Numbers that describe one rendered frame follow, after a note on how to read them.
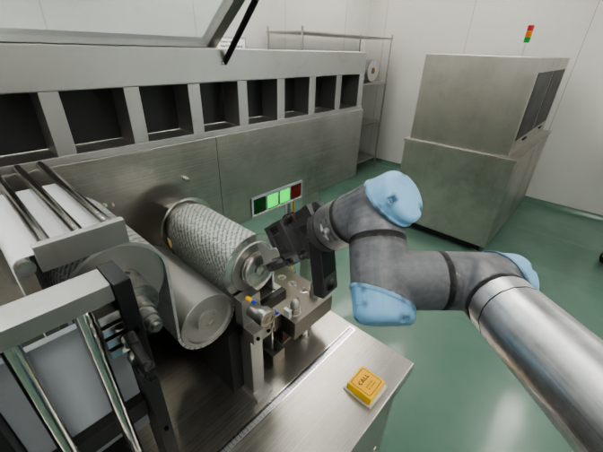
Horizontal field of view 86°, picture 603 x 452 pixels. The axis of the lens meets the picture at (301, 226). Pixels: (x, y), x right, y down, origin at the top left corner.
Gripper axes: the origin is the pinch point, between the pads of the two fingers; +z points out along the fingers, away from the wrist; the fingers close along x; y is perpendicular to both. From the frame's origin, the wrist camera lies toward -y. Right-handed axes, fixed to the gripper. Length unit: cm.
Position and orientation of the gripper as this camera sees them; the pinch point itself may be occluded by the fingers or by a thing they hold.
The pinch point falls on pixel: (271, 265)
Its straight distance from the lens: 68.3
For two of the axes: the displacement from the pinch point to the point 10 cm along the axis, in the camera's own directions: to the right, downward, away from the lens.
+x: -6.7, 3.4, -6.5
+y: -4.5, -8.9, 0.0
